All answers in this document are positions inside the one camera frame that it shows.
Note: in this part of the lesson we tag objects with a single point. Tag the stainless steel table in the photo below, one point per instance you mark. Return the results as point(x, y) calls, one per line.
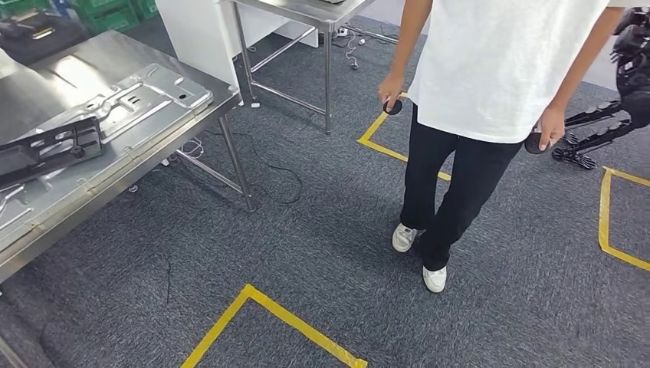
point(304, 10)

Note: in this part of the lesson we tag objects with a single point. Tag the green plastic crate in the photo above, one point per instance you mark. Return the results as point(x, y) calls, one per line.
point(109, 18)
point(20, 6)
point(146, 7)

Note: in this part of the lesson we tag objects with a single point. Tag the humanoid robot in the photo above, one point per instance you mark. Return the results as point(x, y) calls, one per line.
point(635, 76)

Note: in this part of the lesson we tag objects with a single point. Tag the person's hand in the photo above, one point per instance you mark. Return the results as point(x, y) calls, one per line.
point(392, 89)
point(552, 124)

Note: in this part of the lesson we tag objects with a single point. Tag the black remote controller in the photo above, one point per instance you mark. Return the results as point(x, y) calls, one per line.
point(30, 31)

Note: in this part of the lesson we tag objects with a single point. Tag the black plastic panel part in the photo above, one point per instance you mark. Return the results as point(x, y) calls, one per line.
point(30, 162)

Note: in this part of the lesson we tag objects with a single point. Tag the white power strip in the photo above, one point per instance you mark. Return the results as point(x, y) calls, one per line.
point(341, 32)

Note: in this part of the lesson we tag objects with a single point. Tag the stamped metal plate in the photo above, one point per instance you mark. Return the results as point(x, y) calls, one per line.
point(152, 96)

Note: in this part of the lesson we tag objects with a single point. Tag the white table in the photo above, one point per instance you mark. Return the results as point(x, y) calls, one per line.
point(203, 35)

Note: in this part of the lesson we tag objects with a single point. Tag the yellow floor tape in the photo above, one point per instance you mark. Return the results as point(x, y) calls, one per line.
point(604, 213)
point(386, 151)

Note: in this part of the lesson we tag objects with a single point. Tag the stainless steel workbench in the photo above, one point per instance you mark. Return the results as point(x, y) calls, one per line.
point(51, 71)

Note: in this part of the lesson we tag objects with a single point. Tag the person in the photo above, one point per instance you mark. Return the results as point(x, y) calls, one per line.
point(482, 61)

